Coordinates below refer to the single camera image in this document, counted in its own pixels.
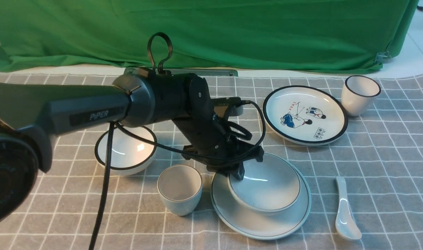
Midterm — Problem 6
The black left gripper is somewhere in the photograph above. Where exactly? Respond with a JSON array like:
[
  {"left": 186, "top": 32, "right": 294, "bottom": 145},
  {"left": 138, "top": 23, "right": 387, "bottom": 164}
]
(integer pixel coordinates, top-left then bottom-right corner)
[{"left": 173, "top": 117, "right": 264, "bottom": 180}]

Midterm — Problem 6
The thin-rimmed white bowl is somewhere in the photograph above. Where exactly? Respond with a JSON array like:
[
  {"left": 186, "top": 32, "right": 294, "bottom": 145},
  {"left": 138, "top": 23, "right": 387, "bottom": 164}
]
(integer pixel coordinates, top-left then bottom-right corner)
[{"left": 227, "top": 153, "right": 303, "bottom": 213}]

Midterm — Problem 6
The thin-rimmed white cup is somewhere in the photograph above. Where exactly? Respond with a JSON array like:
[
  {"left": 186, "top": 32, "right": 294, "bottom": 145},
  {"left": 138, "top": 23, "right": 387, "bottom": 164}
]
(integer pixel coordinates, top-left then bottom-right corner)
[{"left": 157, "top": 165, "right": 203, "bottom": 216}]

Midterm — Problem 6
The plain white ceramic spoon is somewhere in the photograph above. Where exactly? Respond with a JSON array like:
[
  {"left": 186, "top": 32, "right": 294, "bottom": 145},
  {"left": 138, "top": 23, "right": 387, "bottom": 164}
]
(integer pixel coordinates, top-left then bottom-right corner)
[{"left": 335, "top": 176, "right": 362, "bottom": 241}]

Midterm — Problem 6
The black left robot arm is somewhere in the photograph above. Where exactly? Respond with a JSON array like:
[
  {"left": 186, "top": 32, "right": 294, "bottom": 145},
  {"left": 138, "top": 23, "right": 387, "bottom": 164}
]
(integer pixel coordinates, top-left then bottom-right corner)
[{"left": 0, "top": 68, "right": 264, "bottom": 222}]

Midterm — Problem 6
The large white plate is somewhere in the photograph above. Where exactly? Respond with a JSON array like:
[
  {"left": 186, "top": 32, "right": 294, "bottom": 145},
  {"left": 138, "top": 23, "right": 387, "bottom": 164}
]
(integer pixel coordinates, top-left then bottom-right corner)
[{"left": 210, "top": 162, "right": 312, "bottom": 240}]

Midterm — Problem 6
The illustrated black-rimmed plate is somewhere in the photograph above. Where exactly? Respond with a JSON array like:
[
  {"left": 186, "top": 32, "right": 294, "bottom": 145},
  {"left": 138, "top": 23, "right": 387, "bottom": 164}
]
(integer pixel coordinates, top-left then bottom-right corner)
[{"left": 263, "top": 86, "right": 349, "bottom": 146}]

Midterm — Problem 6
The black-rimmed white bowl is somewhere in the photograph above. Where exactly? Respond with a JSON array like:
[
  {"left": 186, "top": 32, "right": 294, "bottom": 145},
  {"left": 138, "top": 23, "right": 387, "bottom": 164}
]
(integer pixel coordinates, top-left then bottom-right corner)
[{"left": 94, "top": 127, "right": 157, "bottom": 176}]

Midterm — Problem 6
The black-rimmed white cup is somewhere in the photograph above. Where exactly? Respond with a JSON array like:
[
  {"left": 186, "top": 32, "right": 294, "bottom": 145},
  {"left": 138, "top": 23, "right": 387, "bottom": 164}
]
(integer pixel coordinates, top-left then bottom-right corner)
[{"left": 340, "top": 75, "right": 381, "bottom": 117}]

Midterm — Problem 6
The green backdrop cloth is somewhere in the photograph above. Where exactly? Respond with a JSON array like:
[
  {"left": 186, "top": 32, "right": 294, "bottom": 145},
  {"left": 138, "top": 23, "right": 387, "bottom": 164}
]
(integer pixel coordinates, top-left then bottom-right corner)
[{"left": 0, "top": 0, "right": 418, "bottom": 74}]

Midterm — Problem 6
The metal clamp on backdrop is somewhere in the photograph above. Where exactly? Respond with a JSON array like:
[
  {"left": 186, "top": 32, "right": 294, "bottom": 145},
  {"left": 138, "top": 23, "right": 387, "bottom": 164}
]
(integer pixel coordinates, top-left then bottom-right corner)
[{"left": 374, "top": 51, "right": 392, "bottom": 64}]

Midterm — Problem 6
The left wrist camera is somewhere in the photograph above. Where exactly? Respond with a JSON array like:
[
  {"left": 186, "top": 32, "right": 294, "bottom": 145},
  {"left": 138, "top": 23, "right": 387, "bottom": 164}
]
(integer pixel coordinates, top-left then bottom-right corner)
[{"left": 211, "top": 97, "right": 244, "bottom": 117}]

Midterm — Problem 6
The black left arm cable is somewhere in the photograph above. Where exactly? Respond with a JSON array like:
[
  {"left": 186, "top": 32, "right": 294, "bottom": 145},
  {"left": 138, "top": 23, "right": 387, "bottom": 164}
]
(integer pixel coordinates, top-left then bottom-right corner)
[{"left": 89, "top": 32, "right": 266, "bottom": 250}]

